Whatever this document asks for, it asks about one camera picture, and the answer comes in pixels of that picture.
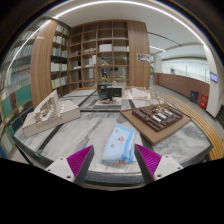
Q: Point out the dark bin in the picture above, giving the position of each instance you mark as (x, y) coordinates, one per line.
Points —
(194, 96)

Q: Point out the dark brown architectural model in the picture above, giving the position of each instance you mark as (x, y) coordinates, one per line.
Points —
(156, 116)

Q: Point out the wall-mounted screen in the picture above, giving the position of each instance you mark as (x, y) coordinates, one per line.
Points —
(213, 77)

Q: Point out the wooden model base board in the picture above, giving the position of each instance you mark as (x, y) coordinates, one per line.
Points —
(156, 133)

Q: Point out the bookshelf unit with green books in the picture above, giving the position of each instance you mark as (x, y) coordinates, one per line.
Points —
(16, 86)

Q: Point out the black architectural model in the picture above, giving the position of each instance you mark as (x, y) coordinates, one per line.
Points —
(109, 91)

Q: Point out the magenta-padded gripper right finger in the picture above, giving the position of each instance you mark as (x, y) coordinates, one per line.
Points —
(165, 165)

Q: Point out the wooden bookshelf unit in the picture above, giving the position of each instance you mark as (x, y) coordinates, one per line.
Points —
(100, 53)

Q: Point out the small white architectural model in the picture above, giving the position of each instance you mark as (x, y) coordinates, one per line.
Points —
(138, 93)

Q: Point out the large white architectural model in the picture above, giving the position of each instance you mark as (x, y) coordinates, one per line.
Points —
(50, 115)

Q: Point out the red bin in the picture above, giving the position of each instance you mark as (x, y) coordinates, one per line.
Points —
(203, 101)

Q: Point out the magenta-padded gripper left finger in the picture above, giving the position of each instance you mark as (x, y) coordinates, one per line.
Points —
(61, 166)

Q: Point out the wall poster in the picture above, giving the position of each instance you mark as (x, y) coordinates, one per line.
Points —
(143, 57)

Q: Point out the light blue cartoon-print towel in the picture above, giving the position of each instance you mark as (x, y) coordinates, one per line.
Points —
(118, 143)

